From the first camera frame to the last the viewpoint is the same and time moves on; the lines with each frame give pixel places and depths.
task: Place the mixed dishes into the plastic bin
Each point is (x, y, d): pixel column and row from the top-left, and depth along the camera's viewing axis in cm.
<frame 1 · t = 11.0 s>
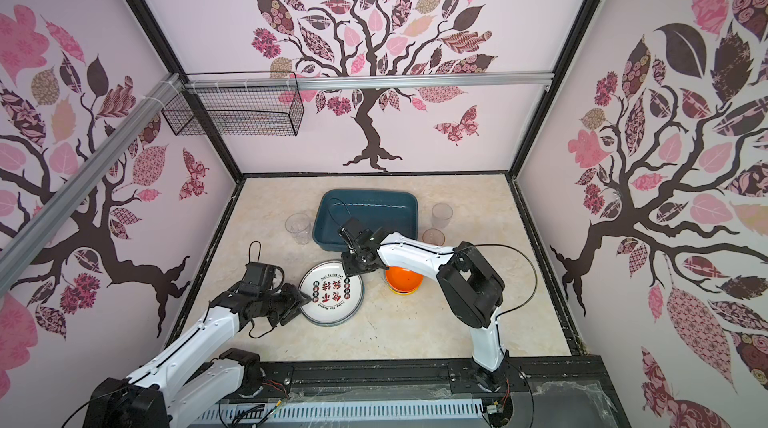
left hand: (307, 307, 83), fingers open
right hand: (347, 265, 88), fingers open
teal plastic bin: (394, 209, 112), on the table
white plate red characters: (337, 300, 87), point 2 cm above the table
yellow plastic bowl: (405, 294, 87), point 3 cm above the table
clear cup left: (299, 225, 104), point 2 cm above the table
clear cup far right: (441, 215, 103), point 6 cm above the table

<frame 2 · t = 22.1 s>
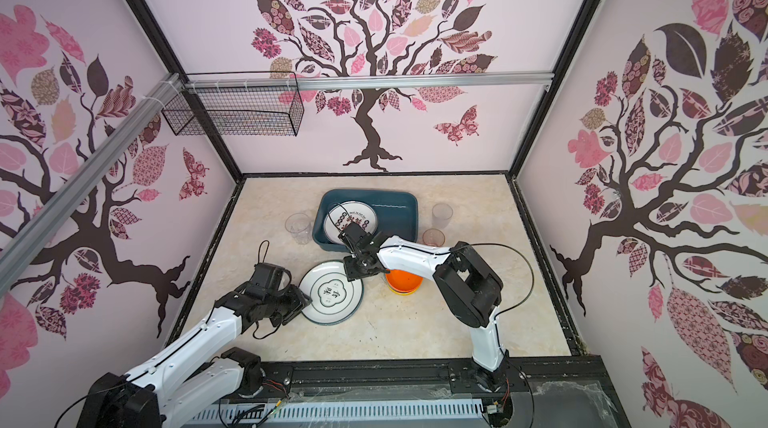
left hand: (308, 308, 84), fingers open
right hand: (350, 268, 89), fingers open
white plate red characters: (342, 214, 109), on the table
the other named things where they were.

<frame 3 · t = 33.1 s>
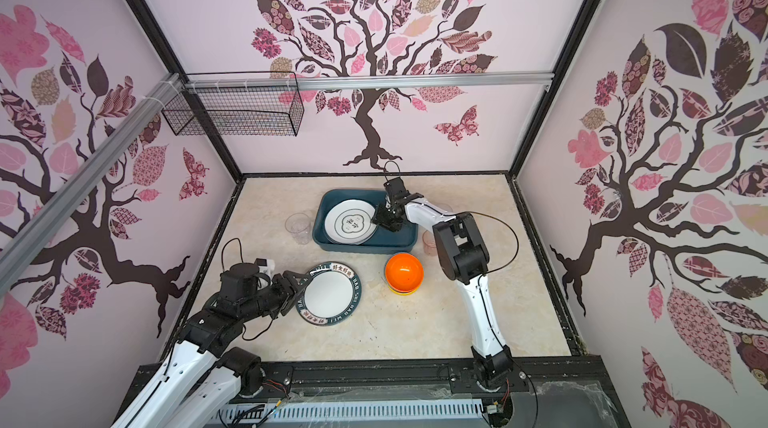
left hand: (310, 289, 76), fingers open
right hand: (375, 217, 103), fingers open
white plate teal rim: (350, 222, 105), point 2 cm above the table
white plate dark patterned rim: (331, 296, 91), on the table
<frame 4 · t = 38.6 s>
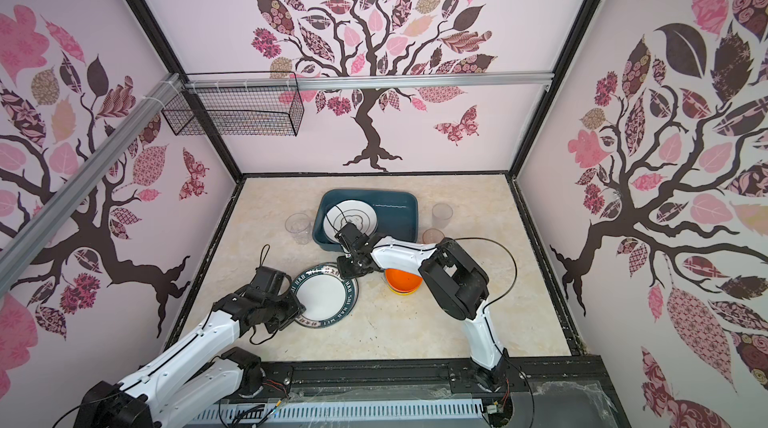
left hand: (303, 314, 83), fingers open
right hand: (341, 270, 91), fingers closed
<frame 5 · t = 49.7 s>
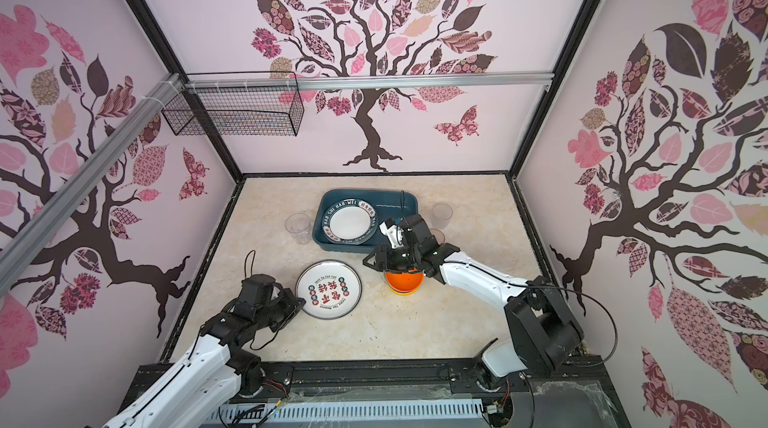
left hand: (306, 306, 82), fingers closed
right hand: (367, 260, 80), fingers open
white plate dark patterned rim: (350, 221, 105), point 2 cm above the table
white plate red characters 2: (330, 288, 90), point 2 cm above the table
